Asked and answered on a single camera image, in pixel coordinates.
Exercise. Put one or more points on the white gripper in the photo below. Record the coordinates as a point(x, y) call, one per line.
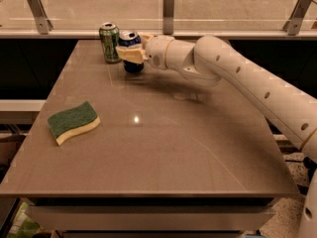
point(156, 53)

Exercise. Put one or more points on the blue pepsi can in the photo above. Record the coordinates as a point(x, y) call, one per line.
point(132, 67)

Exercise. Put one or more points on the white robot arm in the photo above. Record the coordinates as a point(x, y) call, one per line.
point(208, 60)

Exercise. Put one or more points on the green soda can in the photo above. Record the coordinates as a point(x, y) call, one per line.
point(109, 37)

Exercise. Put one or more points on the green and yellow sponge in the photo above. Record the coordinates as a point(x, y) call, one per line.
point(73, 122)

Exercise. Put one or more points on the white drawer front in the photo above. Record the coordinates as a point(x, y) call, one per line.
point(151, 218)

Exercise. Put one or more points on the green packaging under table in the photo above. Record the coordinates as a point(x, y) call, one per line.
point(23, 226)

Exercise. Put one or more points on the middle metal rail bracket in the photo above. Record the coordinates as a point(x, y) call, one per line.
point(167, 16)

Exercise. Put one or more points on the metal rail bracket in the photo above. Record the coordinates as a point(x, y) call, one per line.
point(43, 23)
point(167, 16)
point(293, 25)

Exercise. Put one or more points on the left metal rail bracket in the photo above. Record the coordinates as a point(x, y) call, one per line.
point(43, 23)

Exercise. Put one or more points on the right metal rail bracket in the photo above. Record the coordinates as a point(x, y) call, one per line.
point(293, 25)

